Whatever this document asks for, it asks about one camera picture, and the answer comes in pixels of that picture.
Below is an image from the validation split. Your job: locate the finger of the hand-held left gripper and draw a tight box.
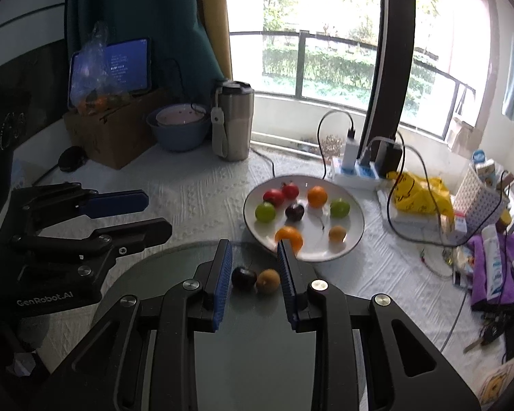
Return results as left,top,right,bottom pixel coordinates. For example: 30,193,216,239
11,182,150,225
11,217,173,275

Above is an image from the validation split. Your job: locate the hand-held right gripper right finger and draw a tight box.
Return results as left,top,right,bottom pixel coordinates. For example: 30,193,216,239
276,240,482,411

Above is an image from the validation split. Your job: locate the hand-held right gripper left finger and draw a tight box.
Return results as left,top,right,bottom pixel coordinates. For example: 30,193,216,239
38,240,233,411

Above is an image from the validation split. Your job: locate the white oval plate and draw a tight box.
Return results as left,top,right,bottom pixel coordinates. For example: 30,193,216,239
243,174,366,263

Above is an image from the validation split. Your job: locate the orange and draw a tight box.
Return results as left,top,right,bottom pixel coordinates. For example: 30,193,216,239
274,226,304,254
307,186,329,209

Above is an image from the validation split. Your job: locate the green tomato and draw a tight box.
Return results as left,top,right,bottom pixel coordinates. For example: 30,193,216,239
255,202,277,223

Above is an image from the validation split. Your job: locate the green apple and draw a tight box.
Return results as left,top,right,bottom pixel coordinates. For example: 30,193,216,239
329,198,351,219

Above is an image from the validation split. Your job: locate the white textured tablecloth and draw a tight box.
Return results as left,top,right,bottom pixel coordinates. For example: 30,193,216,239
13,140,514,395

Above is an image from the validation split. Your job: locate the black computer mouse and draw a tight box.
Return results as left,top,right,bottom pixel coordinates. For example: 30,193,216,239
58,146,87,172

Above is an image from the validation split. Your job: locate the cardboard box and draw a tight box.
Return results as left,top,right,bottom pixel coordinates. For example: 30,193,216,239
63,88,169,171

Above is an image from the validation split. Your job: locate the grey round mat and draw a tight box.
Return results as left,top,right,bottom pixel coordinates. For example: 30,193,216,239
88,241,445,411

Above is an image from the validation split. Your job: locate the blue bowl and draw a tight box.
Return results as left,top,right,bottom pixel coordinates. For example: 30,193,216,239
146,105,210,152

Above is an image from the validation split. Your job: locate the white bowl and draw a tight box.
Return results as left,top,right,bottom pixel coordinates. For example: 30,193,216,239
155,103,207,125

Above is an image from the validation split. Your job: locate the clear plastic bag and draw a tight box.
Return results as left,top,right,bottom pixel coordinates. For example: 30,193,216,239
71,21,134,114

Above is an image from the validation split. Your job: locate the white power strip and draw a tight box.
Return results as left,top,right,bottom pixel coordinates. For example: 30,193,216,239
331,156,398,191

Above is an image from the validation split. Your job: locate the tablet with blue screen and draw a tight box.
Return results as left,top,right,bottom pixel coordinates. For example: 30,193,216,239
69,38,152,108

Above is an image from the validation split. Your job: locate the stainless steel tumbler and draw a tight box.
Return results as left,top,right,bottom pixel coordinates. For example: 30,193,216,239
212,80,255,162

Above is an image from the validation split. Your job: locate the white charger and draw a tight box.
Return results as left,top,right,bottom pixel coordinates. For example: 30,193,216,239
342,128,359,170

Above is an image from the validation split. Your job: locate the yellow plastic bag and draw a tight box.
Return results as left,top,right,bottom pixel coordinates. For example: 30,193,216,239
388,171,455,217

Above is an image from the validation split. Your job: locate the black charger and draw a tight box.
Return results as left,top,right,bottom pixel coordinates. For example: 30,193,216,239
375,137,403,178

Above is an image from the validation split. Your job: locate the purple cloth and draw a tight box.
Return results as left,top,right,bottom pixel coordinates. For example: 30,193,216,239
467,231,514,311

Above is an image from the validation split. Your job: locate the teal curtain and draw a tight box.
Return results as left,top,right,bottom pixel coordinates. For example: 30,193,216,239
66,0,229,97

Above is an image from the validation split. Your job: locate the white plastic basket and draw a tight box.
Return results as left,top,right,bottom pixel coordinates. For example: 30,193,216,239
453,163,512,234

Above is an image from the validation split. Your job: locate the white tube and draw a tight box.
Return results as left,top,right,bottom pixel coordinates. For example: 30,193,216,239
482,225,505,301

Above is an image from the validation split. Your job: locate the bunch of keys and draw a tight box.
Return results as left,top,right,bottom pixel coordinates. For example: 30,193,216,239
463,312,514,354

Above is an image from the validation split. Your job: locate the balcony railing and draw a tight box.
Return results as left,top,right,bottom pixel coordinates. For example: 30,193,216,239
229,30,476,142

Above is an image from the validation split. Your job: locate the white tumbler strap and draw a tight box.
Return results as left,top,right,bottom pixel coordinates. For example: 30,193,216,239
211,90,229,157

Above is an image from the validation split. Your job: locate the black charger cable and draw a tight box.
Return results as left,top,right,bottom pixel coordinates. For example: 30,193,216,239
318,110,356,180
388,130,511,248

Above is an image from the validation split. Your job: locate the grey cable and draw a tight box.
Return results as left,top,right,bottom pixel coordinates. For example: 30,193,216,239
440,283,473,352

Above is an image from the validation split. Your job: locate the dark window frame post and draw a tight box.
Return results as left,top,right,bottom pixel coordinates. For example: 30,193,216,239
363,0,417,143

